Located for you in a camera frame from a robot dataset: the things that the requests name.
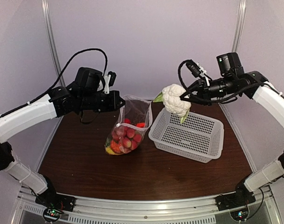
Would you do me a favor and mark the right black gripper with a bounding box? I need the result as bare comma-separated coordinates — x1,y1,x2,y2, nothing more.
180,75,235,106

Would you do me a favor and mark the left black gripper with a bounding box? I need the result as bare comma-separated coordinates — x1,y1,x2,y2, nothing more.
79,89,125,112

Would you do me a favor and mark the white cauliflower toy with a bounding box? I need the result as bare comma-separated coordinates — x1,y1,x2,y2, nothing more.
153,84,192,123

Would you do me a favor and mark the clear dotted zip bag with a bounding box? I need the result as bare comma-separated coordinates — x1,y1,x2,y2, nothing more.
104,95,153,155

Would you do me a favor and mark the yellow lemon toy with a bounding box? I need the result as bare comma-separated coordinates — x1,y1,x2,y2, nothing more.
105,147,116,155

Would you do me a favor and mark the red lychee bunch toy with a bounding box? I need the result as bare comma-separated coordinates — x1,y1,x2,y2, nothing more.
108,119,144,155

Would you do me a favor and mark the orange carrot toy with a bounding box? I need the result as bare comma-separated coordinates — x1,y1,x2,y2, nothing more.
136,122,146,128

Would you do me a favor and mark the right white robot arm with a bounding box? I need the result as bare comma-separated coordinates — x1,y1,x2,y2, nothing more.
178,52,284,206

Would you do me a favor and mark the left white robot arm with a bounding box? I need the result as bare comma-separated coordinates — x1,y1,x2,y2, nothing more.
0,67,125,207

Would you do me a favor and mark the white plastic basket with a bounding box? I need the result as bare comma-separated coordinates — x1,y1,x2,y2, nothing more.
148,108,224,163

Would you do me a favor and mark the right black cable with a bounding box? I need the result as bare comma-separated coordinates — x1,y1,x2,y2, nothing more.
178,59,261,105

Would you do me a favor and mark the black cable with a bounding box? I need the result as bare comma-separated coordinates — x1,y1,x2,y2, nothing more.
178,59,261,105
0,48,109,119

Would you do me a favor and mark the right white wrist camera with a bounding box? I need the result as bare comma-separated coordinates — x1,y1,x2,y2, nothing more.
186,60,212,86

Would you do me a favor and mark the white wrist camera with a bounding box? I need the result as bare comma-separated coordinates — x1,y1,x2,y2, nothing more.
103,71,117,94
186,60,212,86

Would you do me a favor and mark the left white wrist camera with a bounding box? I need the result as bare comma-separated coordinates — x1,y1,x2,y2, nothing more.
103,71,117,94

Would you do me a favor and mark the left black cable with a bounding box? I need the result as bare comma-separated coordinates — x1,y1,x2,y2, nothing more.
0,48,109,119

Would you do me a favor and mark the right aluminium frame post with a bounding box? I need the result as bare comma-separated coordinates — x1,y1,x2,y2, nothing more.
231,0,247,52

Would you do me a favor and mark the aluminium frame post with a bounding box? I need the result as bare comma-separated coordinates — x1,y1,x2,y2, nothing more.
41,0,61,76
231,0,247,52

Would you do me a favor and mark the left aluminium frame post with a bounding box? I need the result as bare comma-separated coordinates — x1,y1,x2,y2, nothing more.
41,0,61,76

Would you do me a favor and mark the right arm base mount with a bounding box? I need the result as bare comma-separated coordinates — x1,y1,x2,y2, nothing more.
215,193,256,222

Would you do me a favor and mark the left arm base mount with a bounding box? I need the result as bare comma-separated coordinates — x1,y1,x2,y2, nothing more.
31,191,76,223

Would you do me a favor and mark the curved aluminium front rail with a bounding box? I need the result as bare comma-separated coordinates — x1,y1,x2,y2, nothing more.
14,179,281,224

